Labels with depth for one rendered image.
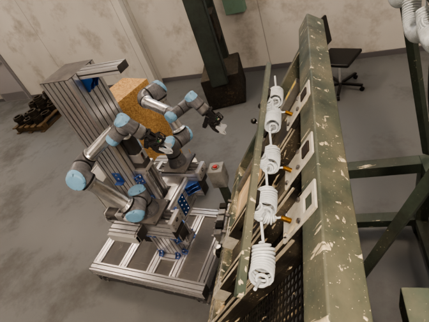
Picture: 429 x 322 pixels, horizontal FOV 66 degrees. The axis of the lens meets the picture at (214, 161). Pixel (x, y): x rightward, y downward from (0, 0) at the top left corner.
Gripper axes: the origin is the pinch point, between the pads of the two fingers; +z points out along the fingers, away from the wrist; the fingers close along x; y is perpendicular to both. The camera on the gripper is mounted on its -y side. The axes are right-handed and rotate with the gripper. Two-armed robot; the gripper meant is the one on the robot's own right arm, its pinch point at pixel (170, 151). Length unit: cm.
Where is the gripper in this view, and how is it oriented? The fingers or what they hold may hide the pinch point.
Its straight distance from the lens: 188.8
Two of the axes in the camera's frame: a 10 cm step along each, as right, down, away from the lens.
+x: 2.1, -8.6, 4.6
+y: 6.6, -2.2, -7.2
